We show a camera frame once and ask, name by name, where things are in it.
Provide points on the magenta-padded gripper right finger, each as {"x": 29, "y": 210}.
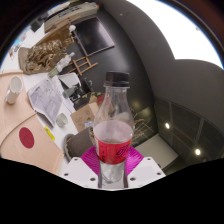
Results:
{"x": 146, "y": 170}

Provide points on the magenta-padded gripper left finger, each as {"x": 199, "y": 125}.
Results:
{"x": 76, "y": 170}

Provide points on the clear bottle red label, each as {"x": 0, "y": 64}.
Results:
{"x": 113, "y": 133}

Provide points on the grey plant saucer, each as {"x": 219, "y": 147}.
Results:
{"x": 66, "y": 146}

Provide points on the small yellow strip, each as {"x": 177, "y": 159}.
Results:
{"x": 50, "y": 133}

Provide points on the ceiling spot lights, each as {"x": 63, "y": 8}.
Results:
{"x": 166, "y": 125}

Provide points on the red round coaster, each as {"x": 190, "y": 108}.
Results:
{"x": 26, "y": 137}

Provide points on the red box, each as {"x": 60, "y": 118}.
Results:
{"x": 100, "y": 99}

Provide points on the printed newspaper sheet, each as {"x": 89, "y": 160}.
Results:
{"x": 45, "y": 98}

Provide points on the black coffee machine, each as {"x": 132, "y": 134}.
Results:
{"x": 83, "y": 88}

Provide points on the white chair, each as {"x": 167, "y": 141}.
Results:
{"x": 70, "y": 80}

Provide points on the white mug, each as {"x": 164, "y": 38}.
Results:
{"x": 15, "y": 87}

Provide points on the clear spray bottle green label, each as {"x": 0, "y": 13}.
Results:
{"x": 63, "y": 63}

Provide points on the white plaster bust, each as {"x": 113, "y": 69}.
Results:
{"x": 72, "y": 28}

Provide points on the beige cabinet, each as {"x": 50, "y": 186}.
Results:
{"x": 71, "y": 13}

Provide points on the black wall screen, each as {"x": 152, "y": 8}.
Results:
{"x": 93, "y": 35}

